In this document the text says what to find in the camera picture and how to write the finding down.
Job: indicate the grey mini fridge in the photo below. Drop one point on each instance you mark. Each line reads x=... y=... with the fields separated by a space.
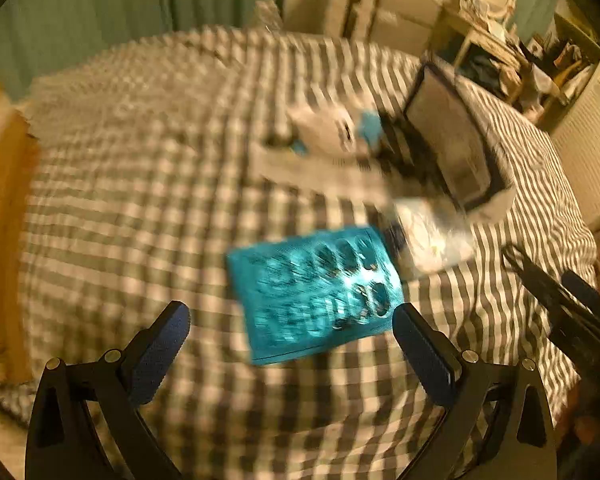
x=405 y=25

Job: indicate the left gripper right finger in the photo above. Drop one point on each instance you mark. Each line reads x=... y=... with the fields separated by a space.
x=519 y=442

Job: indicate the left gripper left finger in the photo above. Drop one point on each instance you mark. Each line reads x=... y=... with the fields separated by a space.
x=62 y=441

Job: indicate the floral tissue paper pack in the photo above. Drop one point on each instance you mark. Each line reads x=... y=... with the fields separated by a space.
x=425 y=236

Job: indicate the brown cardboard box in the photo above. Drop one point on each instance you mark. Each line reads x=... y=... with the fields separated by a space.
x=19 y=155

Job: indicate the teal blister pill pack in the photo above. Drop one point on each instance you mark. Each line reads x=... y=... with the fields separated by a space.
x=310 y=294

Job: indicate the white drawer cabinet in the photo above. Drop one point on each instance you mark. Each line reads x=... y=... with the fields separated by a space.
x=350 y=19

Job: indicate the green curtain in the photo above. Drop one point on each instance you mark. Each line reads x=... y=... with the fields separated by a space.
x=39 y=37

